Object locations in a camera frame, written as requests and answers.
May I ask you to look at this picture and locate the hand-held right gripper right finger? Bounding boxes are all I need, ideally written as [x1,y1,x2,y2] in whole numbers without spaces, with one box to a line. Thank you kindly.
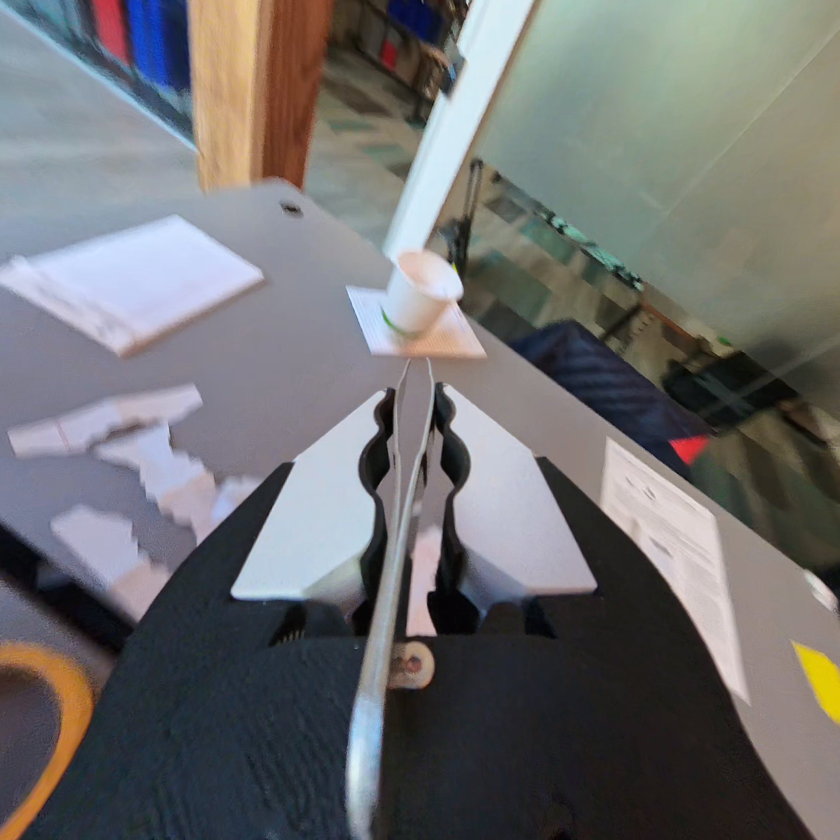
[433,382,598,611]

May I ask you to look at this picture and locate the lined notepad brown backing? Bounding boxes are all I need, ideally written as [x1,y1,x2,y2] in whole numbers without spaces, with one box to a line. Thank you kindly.
[346,285,488,358]

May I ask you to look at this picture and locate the black folding hand cart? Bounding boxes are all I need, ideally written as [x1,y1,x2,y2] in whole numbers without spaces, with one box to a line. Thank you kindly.
[446,161,488,277]

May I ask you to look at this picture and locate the dark puffer jacket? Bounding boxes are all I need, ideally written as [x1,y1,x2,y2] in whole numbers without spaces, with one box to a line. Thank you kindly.
[508,320,716,483]

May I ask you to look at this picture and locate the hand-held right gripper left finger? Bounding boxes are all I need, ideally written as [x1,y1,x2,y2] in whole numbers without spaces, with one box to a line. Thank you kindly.
[230,389,395,614]

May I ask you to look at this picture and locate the lined notepad printed label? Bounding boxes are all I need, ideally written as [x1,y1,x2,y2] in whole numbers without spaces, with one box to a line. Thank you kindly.
[0,214,265,358]

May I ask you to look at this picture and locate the scattered lined paper scraps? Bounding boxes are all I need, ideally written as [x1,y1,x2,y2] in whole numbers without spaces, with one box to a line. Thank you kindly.
[8,384,442,637]

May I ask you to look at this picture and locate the white door frame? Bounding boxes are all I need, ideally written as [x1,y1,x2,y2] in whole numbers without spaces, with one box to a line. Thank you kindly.
[382,0,542,263]

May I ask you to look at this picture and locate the white green paper cup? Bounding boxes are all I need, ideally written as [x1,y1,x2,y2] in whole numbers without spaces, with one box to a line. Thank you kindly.
[382,249,464,339]

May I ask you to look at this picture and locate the long metal tweezers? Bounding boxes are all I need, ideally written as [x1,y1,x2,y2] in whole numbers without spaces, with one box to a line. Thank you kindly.
[346,357,437,840]

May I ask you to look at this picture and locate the stack of coloured plastic crates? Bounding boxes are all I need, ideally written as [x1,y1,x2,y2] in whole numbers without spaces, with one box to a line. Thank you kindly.
[85,0,191,93]

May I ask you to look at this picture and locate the grey desk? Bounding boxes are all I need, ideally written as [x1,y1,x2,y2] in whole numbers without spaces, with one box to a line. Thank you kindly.
[0,180,840,840]

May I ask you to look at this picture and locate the yellow sticky strip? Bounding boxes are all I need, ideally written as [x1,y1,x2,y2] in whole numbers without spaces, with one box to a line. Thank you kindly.
[791,640,840,729]

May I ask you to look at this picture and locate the yellow masking tape roll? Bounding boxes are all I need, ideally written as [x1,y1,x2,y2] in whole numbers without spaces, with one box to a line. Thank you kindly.
[0,642,96,840]

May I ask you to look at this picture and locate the wooden post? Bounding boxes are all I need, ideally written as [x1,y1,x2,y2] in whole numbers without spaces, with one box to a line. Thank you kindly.
[187,0,332,193]

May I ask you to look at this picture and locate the printed instruction sheet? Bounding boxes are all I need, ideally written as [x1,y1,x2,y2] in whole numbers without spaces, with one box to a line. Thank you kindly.
[600,436,752,704]

